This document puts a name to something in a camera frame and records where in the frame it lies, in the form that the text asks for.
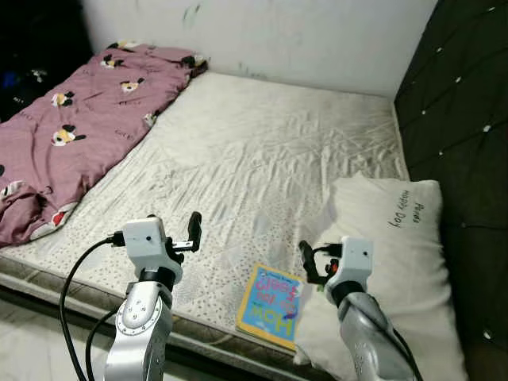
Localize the blue yellow children's book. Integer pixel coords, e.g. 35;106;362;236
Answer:
235;263;307;352

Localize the white pillow with lettering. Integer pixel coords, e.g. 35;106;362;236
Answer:
293;174;470;381

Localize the grey quilted mattress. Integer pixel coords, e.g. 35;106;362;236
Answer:
0;70;414;381

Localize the purple mouse print blanket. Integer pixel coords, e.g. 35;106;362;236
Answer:
0;41;210;248

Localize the black tufted headboard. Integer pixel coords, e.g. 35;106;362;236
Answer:
394;0;508;381

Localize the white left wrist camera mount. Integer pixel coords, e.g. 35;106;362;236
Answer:
121;217;172;275

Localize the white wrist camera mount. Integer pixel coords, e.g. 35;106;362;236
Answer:
326;236;375;287
121;217;172;275

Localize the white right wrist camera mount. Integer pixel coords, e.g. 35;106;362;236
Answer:
326;236;375;287

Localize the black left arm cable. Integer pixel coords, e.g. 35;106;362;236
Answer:
59;232;129;381

